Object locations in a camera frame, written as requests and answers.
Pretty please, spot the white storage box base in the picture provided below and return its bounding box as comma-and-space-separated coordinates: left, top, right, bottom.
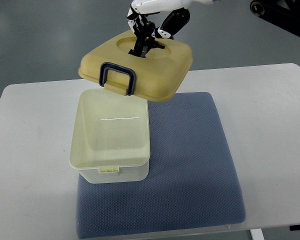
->
69, 89, 151, 184

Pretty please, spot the black table bracket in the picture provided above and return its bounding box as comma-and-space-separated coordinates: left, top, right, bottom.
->
289, 224, 300, 231

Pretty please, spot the yellow storage box lid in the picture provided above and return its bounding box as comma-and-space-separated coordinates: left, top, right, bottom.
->
78, 30, 193, 102

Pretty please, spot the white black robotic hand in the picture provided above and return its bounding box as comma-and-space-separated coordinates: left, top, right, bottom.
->
126, 0, 217, 57

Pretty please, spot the blue grey cushion mat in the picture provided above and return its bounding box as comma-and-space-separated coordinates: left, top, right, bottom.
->
76, 92, 246, 239

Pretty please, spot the white table leg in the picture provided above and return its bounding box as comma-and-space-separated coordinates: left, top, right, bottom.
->
250, 228, 265, 240

